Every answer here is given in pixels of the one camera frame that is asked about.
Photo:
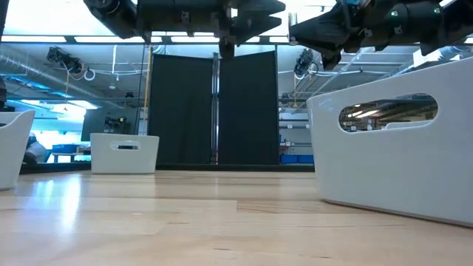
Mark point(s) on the black aluminium table frame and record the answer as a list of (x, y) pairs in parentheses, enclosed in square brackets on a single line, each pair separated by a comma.
[(221, 167)]

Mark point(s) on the blue storage bin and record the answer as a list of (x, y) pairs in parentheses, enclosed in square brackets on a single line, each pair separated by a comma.
[(306, 159), (289, 159)]

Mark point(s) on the black ceiling-hung device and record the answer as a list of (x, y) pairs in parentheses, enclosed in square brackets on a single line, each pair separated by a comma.
[(64, 59), (305, 61)]

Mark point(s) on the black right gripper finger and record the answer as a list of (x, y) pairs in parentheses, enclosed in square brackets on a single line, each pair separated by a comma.
[(321, 38), (325, 20)]

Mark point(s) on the black folding screen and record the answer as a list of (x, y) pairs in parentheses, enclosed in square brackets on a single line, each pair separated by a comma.
[(181, 111)]

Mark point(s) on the ceiling light panel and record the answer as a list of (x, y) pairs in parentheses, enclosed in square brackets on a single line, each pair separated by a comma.
[(192, 39), (275, 39)]

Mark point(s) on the blue table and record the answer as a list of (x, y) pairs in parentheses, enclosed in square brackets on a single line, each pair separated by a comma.
[(64, 148)]

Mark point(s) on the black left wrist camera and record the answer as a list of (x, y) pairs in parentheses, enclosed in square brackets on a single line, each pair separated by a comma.
[(226, 50)]

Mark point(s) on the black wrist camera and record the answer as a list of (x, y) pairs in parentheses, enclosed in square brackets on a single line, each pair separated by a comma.
[(331, 59), (226, 50)]

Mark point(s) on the light grey plastic bin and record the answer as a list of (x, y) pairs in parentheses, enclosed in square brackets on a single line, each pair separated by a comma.
[(15, 155), (125, 162), (369, 166)]

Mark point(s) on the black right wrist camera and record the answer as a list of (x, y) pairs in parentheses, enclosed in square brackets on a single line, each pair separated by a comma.
[(331, 59)]

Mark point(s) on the silver ventilation duct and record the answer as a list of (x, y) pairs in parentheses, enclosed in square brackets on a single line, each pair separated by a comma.
[(22, 68), (430, 59)]

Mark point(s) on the person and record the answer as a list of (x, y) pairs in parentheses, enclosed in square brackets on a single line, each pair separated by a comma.
[(35, 151)]

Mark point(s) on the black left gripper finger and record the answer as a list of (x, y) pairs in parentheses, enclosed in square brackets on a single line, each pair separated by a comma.
[(251, 27), (258, 6)]

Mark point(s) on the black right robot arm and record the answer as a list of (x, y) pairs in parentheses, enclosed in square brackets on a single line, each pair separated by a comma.
[(436, 26)]

